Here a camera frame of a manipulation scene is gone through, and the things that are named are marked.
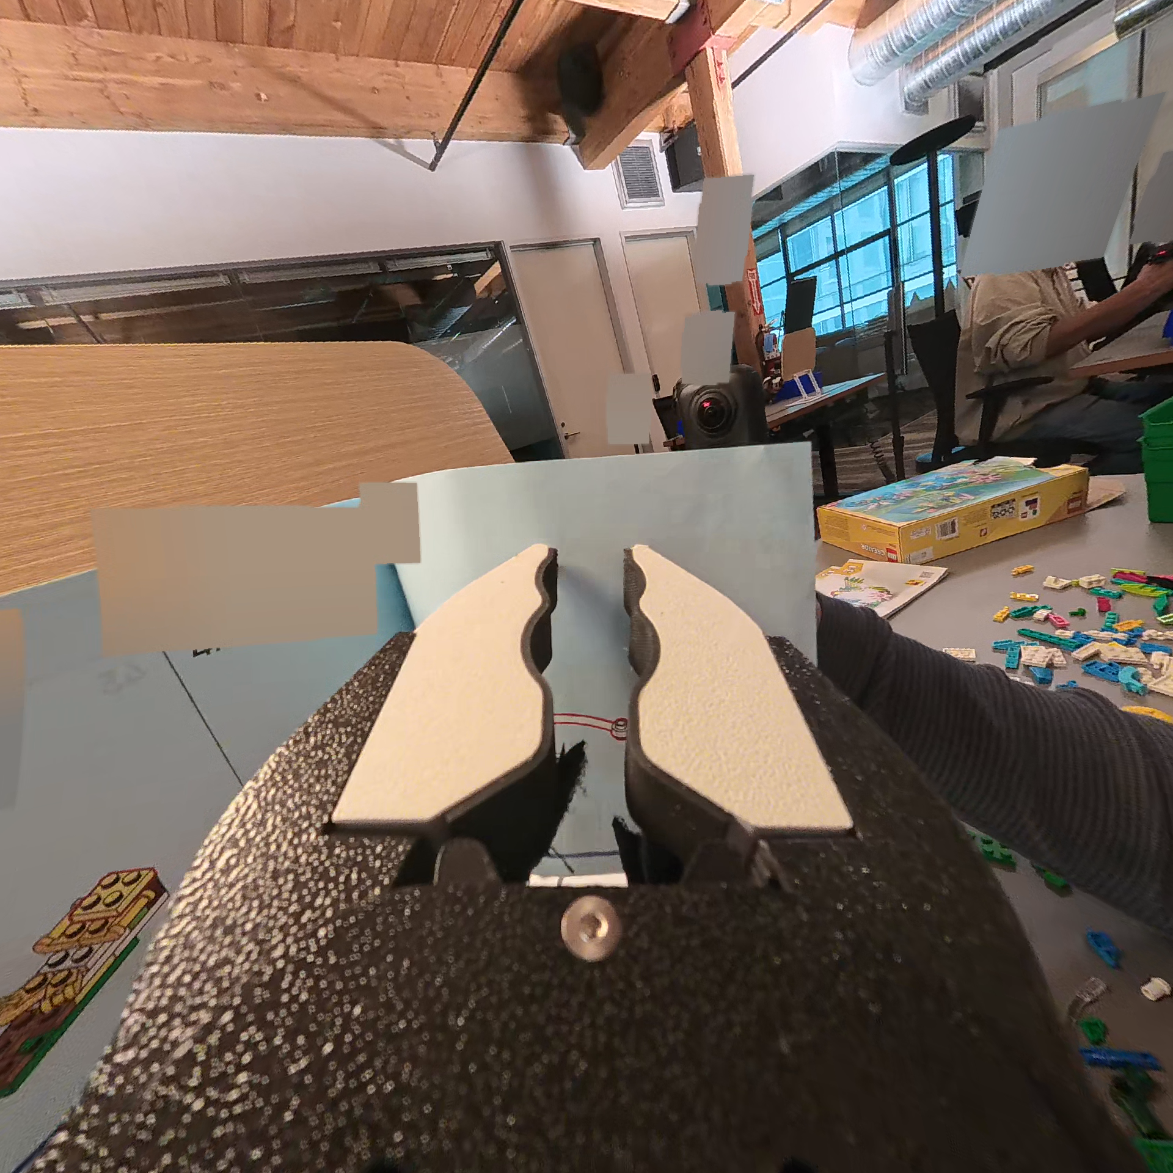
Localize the glass partition window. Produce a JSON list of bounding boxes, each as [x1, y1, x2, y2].
[[0, 241, 563, 461]]

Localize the white door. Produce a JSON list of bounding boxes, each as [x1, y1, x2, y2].
[[622, 229, 705, 378], [508, 238, 637, 457]]

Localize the wooden support post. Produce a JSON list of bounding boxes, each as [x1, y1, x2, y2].
[[683, 44, 766, 367]]

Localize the wall air vent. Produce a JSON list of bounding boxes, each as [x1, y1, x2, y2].
[[613, 142, 666, 210]]

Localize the person's right forearm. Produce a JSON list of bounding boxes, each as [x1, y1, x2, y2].
[[814, 594, 1173, 929]]

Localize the white instruction booklet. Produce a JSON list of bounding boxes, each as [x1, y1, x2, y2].
[[814, 557, 950, 620]]

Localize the black floor lamp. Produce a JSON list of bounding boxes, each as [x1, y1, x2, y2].
[[887, 114, 980, 463]]

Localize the yellow toy brick box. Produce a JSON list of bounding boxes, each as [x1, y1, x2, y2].
[[816, 455, 1129, 566]]

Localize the background work table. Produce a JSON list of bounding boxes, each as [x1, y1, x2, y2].
[[762, 371, 889, 500]]

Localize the black wall speaker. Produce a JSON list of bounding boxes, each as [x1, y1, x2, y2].
[[664, 123, 709, 192]]

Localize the light wooden curved panel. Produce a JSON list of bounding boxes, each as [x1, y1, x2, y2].
[[0, 341, 517, 597]]

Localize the black office chair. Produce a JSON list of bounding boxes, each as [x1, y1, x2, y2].
[[906, 306, 1057, 470]]

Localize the scattered colourful toy bricks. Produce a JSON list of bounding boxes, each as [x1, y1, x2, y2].
[[954, 562, 1173, 1173]]

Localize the grey desk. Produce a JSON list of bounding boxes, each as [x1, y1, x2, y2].
[[814, 468, 1173, 1173]]

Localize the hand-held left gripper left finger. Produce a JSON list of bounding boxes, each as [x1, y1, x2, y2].
[[329, 542, 563, 835]]

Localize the green plastic bin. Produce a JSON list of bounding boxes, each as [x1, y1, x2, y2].
[[1135, 396, 1173, 526]]

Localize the blue instruction booklet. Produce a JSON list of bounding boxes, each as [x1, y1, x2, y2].
[[0, 441, 819, 1173]]

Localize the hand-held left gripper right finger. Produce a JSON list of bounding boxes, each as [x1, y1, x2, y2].
[[622, 542, 858, 839]]

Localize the silver spiral duct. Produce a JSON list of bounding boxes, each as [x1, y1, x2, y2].
[[847, 0, 1173, 114]]

